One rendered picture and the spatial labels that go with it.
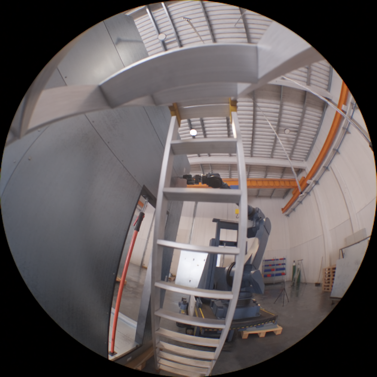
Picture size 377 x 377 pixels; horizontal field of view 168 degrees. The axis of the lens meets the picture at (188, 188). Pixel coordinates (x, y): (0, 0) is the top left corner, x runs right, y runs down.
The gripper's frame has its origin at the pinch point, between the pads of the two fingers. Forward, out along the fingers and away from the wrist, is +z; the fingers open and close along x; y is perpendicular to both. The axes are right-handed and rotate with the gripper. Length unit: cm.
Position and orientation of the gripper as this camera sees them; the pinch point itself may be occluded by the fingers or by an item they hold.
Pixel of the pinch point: (189, 179)
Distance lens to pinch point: 178.3
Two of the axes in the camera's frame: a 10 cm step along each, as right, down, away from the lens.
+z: -9.5, 0.0, 3.0
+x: 1.1, -9.3, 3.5
